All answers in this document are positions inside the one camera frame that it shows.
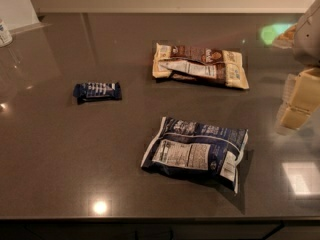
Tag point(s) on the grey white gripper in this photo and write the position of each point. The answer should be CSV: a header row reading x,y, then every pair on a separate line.
x,y
308,40

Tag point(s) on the white container with label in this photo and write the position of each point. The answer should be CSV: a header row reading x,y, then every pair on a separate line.
x,y
5,36

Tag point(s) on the small dark blue snack bar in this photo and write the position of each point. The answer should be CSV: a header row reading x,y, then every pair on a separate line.
x,y
97,91

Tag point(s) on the blue chip bag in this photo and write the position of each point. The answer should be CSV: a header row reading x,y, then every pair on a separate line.
x,y
194,150

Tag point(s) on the brown and cream snack bag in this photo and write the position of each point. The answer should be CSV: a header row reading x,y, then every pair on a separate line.
x,y
194,64

